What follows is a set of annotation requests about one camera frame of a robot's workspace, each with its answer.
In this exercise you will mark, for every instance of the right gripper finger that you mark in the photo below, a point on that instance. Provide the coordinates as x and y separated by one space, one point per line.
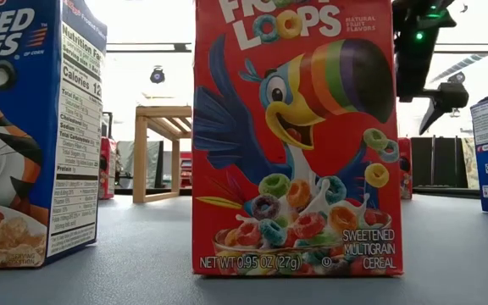
451 96

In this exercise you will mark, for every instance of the wooden slatted shelf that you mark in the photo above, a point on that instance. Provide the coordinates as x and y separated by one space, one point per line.
140 161

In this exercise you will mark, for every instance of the red storage shelving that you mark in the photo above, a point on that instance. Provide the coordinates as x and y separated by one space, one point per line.
186 169

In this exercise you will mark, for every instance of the beige patterned curtain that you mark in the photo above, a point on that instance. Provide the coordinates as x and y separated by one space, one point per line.
469 165

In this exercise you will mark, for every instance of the black room partition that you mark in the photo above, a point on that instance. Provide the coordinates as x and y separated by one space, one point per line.
422 163

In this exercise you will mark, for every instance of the grey fabric screen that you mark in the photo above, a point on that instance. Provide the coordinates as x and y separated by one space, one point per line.
138 165

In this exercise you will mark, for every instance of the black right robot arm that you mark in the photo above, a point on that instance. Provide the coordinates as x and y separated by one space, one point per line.
422 25

